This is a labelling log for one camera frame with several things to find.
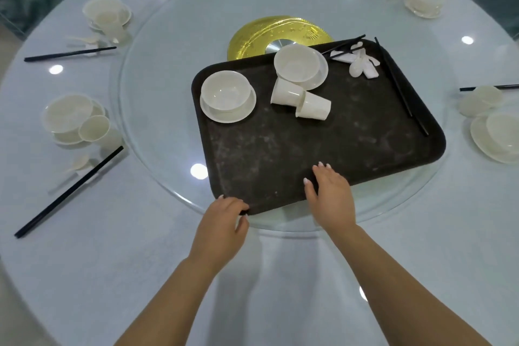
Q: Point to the person's right forearm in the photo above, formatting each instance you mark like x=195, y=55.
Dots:
x=397, y=297

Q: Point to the glass lazy susan turntable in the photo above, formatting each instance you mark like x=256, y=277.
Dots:
x=154, y=94

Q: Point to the white round table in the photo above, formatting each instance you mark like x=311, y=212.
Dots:
x=446, y=236

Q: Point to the person's left forearm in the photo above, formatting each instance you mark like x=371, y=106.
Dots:
x=170, y=305

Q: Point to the person's left hand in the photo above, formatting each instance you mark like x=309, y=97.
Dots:
x=219, y=236

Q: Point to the person's right hand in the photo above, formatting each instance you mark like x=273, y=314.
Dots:
x=334, y=204

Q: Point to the gold turntable base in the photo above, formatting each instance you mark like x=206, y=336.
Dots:
x=247, y=41

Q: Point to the heap of small white pieces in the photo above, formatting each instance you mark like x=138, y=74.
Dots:
x=357, y=68

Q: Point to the bunch of black chopsticks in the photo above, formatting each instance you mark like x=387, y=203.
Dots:
x=401, y=94

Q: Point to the black tray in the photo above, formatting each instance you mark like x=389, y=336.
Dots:
x=304, y=147

